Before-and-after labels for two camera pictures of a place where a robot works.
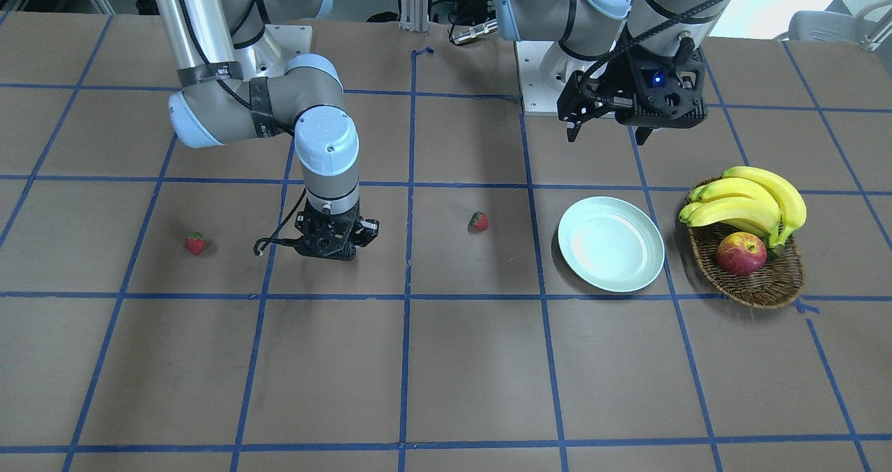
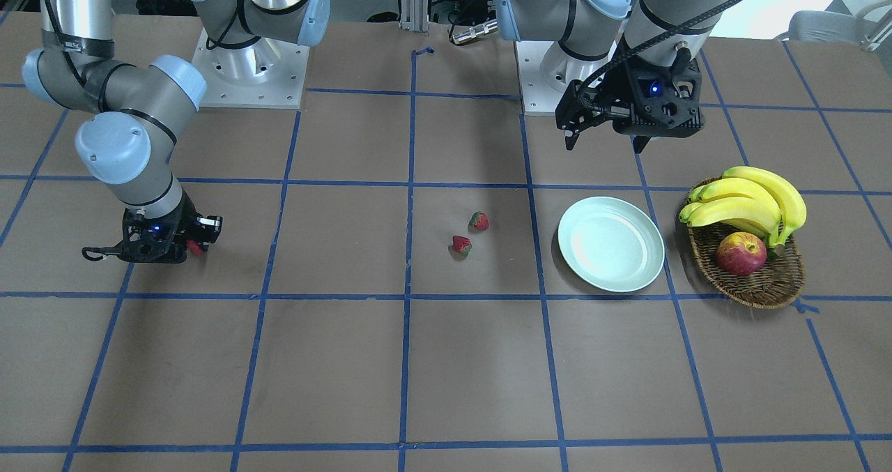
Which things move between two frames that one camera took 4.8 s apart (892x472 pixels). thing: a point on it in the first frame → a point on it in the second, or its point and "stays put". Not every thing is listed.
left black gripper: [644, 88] stays put
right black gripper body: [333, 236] → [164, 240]
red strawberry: [479, 222] stays put
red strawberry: [195, 242] stays put
